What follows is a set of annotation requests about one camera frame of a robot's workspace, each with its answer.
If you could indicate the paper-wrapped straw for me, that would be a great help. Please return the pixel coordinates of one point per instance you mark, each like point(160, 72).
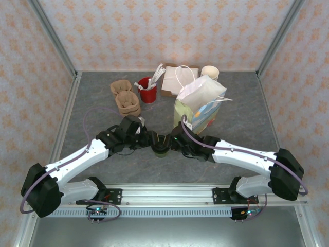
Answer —
point(139, 86)
point(149, 83)
point(161, 72)
point(156, 73)

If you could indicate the aluminium side rail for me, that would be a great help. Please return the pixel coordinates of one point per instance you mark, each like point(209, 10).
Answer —
point(66, 115)
point(268, 110)

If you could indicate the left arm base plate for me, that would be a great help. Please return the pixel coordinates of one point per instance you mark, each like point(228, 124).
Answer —
point(115, 195)

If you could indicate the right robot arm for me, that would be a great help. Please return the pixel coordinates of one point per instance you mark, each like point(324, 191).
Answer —
point(246, 157)

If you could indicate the brown cardboard napkin box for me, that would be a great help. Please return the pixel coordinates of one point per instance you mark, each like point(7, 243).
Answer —
point(164, 92)

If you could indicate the black plastic cup lid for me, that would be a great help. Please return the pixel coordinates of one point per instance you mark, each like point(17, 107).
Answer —
point(160, 148)

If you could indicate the aluminium mounting rail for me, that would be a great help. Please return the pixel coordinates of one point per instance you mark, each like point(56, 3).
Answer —
point(167, 194)

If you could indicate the dark paper coffee cup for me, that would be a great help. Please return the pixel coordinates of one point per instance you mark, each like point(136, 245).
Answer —
point(161, 154)

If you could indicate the white paper napkin stack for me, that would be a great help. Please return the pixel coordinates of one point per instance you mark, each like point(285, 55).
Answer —
point(171, 78)

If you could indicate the floral paper gift bag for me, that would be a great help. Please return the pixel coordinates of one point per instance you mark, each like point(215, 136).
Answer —
point(203, 95)

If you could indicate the red metal bucket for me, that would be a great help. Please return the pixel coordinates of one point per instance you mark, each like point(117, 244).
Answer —
point(147, 95)

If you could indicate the aluminium frame post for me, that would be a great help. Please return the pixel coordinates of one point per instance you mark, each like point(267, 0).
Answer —
point(280, 38)
point(54, 38)

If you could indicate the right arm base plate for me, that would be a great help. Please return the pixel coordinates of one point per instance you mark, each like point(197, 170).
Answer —
point(221, 195)

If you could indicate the stack of cream paper cups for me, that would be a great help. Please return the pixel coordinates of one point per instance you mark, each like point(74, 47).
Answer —
point(209, 72)

